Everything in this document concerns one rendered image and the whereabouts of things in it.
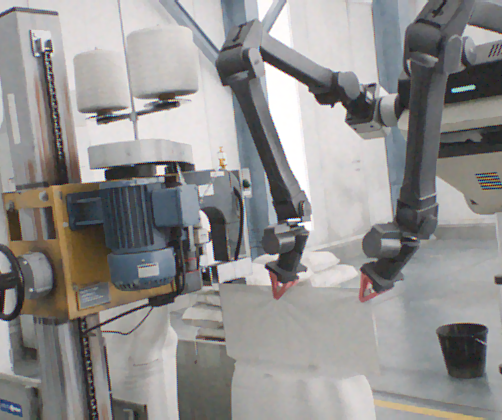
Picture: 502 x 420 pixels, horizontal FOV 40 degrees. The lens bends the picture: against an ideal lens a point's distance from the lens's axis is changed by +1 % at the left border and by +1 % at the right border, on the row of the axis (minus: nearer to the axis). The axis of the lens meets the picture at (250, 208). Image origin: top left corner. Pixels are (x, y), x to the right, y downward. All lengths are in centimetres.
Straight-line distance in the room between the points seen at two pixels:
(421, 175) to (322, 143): 776
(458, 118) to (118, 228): 88
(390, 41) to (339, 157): 210
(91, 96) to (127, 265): 52
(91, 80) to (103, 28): 509
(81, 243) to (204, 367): 98
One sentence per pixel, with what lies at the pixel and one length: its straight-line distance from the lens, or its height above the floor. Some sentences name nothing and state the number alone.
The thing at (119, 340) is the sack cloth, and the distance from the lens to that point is 221.
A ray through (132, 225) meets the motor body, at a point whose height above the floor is 123.
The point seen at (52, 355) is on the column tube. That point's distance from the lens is 176.
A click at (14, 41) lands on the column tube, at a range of 174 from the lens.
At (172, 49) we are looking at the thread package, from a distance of 165.
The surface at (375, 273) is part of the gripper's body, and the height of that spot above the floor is 106.
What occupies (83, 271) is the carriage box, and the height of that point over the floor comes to 113.
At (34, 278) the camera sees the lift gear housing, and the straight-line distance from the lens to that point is 165.
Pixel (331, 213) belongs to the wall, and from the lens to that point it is 920.
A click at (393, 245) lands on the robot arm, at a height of 113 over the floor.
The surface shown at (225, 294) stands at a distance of 190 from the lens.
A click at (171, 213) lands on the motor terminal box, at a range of 151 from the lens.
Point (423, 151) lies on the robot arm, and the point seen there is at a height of 132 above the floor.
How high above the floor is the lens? 132
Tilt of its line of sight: 3 degrees down
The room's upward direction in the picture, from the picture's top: 7 degrees counter-clockwise
